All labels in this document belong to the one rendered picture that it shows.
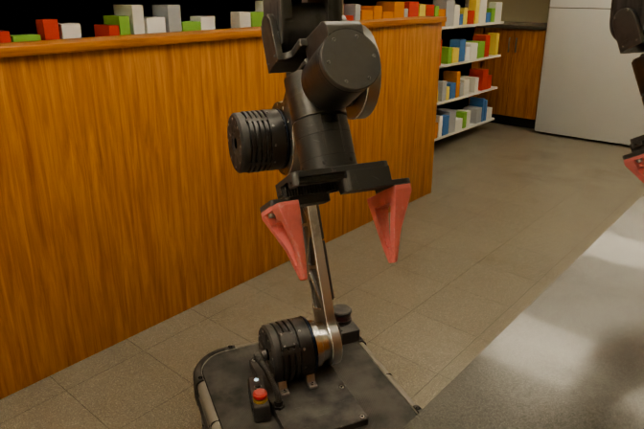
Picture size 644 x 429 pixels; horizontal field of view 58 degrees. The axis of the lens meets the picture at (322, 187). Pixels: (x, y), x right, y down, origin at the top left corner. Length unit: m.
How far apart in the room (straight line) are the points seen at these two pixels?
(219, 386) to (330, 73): 1.35
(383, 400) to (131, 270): 1.14
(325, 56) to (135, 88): 1.73
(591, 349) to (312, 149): 0.37
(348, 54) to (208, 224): 2.05
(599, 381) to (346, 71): 0.39
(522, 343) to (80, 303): 1.84
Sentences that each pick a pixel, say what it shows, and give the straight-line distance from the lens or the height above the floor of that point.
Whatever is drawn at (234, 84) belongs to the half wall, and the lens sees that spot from 2.48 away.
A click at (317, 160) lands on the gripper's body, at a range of 0.56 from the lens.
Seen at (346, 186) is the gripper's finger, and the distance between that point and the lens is 0.55.
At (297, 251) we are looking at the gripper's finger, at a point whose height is 1.07.
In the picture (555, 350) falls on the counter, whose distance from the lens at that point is 0.68.
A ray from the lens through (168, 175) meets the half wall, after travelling 2.34.
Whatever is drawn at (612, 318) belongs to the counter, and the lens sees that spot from 0.77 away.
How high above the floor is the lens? 1.30
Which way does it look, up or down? 19 degrees down
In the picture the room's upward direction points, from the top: straight up
